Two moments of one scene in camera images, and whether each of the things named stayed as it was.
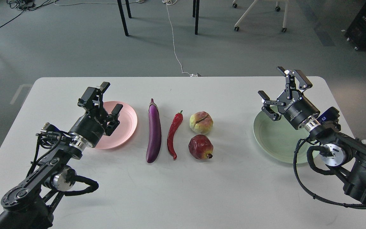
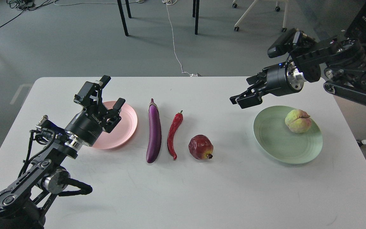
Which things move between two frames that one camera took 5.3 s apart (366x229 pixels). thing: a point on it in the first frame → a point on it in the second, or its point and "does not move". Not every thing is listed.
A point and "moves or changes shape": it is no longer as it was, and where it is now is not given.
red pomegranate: x=200 y=147 does not move
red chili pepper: x=177 y=121 does not move
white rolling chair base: x=236 y=28 does not move
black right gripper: x=298 y=108 → x=282 y=79
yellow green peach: x=201 y=122 moves or changes shape
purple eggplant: x=154 y=138 does not move
